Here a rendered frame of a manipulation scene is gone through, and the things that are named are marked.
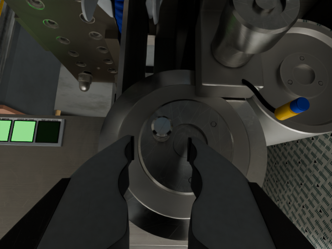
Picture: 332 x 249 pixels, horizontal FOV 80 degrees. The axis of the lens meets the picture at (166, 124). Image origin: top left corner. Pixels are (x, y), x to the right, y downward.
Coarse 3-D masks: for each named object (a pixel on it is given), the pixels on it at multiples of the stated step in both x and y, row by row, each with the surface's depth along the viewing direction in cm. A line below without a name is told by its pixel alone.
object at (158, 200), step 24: (144, 96) 18; (168, 96) 18; (192, 96) 18; (144, 120) 17; (240, 120) 18; (240, 144) 17; (240, 168) 17; (144, 192) 16; (168, 192) 16; (168, 216) 16
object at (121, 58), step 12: (132, 0) 24; (132, 12) 24; (132, 24) 24; (132, 36) 24; (120, 48) 20; (132, 48) 25; (144, 48) 41; (120, 60) 20; (132, 60) 25; (144, 60) 41; (120, 72) 19; (132, 72) 25; (144, 72) 42; (120, 84) 19; (132, 84) 26
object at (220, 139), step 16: (160, 112) 16; (176, 112) 16; (192, 112) 16; (208, 112) 16; (144, 128) 16; (176, 128) 16; (192, 128) 16; (208, 128) 16; (224, 128) 16; (144, 144) 15; (160, 144) 15; (176, 144) 15; (208, 144) 15; (224, 144) 15; (144, 160) 15; (160, 160) 15; (176, 160) 15; (160, 176) 15; (176, 176) 15; (176, 192) 15; (192, 192) 15
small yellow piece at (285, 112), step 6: (246, 84) 15; (252, 90) 15; (258, 96) 14; (264, 102) 14; (288, 102) 12; (294, 102) 11; (300, 102) 11; (306, 102) 11; (270, 108) 14; (282, 108) 13; (288, 108) 12; (294, 108) 12; (300, 108) 11; (306, 108) 11; (276, 114) 13; (282, 114) 13; (288, 114) 12; (294, 114) 12
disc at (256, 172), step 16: (144, 80) 19; (160, 80) 19; (176, 80) 19; (192, 80) 19; (128, 96) 18; (112, 112) 18; (240, 112) 18; (112, 128) 17; (256, 128) 18; (256, 144) 18; (256, 160) 17; (256, 176) 17; (128, 192) 16; (128, 208) 16; (144, 208) 16; (144, 224) 16; (160, 224) 16; (176, 224) 16
